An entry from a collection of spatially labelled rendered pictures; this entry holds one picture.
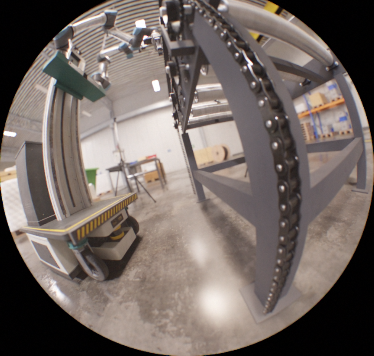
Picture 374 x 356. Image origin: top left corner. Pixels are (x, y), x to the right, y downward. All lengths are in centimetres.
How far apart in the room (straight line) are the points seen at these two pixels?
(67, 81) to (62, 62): 20
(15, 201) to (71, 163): 250
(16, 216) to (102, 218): 288
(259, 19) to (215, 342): 89
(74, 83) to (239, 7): 107
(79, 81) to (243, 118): 110
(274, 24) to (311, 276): 81
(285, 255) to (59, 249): 78
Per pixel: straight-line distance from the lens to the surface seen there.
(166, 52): 95
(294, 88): 129
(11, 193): 336
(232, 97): 22
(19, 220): 334
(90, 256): 66
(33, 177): 99
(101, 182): 722
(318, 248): 63
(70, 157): 106
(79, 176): 101
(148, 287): 61
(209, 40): 28
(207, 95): 86
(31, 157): 102
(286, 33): 62
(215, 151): 744
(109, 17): 130
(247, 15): 49
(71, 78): 113
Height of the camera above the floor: 43
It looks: 3 degrees down
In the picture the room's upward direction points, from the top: 15 degrees counter-clockwise
